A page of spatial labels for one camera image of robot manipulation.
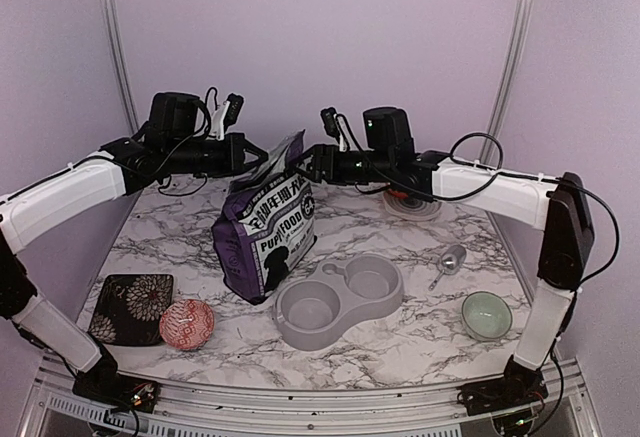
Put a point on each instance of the red patterned ceramic bowl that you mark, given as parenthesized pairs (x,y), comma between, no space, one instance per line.
(187,324)

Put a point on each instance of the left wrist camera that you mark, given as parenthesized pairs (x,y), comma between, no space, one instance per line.
(226,116)

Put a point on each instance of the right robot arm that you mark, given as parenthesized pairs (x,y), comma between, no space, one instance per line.
(557,206)

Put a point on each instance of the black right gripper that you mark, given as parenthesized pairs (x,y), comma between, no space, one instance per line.
(313,170)

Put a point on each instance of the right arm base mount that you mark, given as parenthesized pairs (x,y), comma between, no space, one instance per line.
(518,385)

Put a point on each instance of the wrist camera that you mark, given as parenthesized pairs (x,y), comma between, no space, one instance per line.
(226,116)
(333,129)

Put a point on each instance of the black floral square plate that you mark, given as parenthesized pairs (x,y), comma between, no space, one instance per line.
(129,309)

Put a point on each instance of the aluminium corner post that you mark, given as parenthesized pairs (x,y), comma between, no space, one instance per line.
(110,16)
(515,51)

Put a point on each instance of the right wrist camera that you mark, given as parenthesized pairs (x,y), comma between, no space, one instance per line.
(333,129)

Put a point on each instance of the aluminium right corner post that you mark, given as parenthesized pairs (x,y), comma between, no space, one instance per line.
(515,51)

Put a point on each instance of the orange white ceramic bowl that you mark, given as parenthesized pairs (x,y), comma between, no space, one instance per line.
(396,194)

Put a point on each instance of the purple puppy food bag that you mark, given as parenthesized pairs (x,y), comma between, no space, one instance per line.
(266,225)

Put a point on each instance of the aluminium left corner post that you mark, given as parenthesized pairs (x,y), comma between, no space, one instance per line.
(110,16)

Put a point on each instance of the silver metal scoop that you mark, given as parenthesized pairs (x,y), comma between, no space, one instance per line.
(449,263)

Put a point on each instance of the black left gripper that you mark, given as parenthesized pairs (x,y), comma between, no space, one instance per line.
(236,143)

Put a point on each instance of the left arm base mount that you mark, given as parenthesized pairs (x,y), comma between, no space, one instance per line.
(105,384)

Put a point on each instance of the aluminium front frame rail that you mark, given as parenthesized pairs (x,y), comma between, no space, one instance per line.
(190,409)

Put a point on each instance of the pale green glass bowl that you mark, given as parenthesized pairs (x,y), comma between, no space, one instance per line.
(486,316)

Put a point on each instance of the grey double pet bowl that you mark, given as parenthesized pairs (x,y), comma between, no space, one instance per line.
(313,313)

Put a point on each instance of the spiral pattern ceramic plate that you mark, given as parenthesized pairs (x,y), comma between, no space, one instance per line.
(410,209)

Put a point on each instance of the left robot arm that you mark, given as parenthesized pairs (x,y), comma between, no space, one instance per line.
(181,137)

